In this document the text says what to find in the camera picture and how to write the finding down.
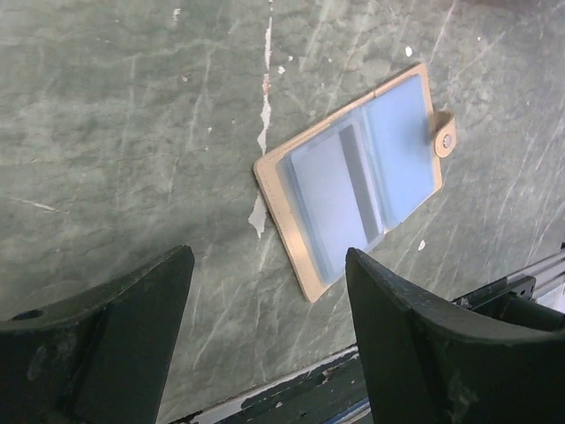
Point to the aluminium frame rail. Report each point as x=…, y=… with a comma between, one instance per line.
x=540, y=277

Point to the grey striped credit card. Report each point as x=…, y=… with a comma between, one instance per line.
x=336, y=197

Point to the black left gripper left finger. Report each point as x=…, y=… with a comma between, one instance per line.
x=102, y=356

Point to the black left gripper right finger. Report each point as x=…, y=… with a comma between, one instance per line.
x=428, y=360

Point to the tan card holder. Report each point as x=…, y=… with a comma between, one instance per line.
x=405, y=140

